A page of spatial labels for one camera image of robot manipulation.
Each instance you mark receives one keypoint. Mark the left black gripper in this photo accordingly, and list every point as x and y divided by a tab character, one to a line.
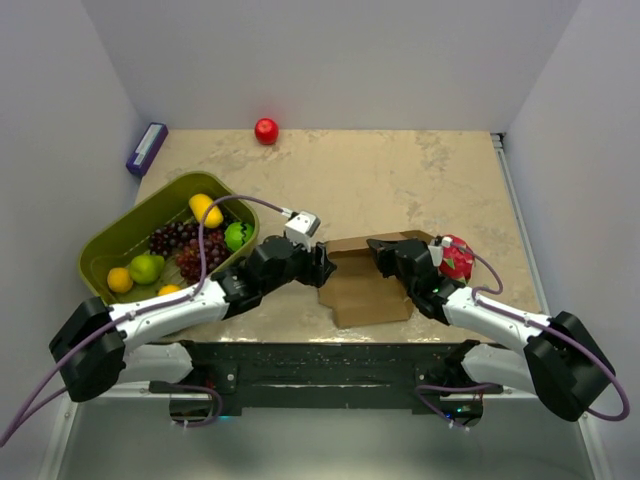
317	274

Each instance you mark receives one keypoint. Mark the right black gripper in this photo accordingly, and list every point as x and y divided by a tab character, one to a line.
384	252

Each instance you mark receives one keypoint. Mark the brown cardboard box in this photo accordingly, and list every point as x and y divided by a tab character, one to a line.
357	293

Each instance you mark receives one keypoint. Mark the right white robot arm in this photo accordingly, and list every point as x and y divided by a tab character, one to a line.
554	358

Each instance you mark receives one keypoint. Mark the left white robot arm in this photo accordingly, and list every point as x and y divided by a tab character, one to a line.
91	346

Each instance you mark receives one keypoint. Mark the purple rectangular box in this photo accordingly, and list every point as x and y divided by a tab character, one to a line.
148	146

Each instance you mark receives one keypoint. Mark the red dragon fruit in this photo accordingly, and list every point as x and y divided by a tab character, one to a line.
458	261

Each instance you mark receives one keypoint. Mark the green striped toy fruit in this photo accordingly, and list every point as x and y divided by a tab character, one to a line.
237	234

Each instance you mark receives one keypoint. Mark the red grape bunch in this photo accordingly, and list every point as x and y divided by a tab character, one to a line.
189	259

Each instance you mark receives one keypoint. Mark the yellow mango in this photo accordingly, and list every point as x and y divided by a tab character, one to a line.
205	211

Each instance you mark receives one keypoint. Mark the red apple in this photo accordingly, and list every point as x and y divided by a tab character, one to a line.
266	131

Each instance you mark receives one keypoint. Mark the orange fruit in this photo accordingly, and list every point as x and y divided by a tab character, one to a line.
119	280
168	289

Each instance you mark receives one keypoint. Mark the purple grape bunch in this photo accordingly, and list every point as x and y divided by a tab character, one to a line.
168	239

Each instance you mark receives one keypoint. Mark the green pear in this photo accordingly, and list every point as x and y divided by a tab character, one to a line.
146	269

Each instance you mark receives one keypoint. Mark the olive green plastic bin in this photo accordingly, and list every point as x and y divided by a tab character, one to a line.
129	236

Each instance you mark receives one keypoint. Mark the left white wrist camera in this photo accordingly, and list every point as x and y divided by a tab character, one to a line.
301	227

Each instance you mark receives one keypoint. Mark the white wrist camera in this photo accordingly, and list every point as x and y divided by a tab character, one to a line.
437	247
301	227

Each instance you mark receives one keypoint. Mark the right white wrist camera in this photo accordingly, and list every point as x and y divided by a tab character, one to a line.
437	247

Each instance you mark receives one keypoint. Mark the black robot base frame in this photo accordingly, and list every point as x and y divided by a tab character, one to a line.
235	377

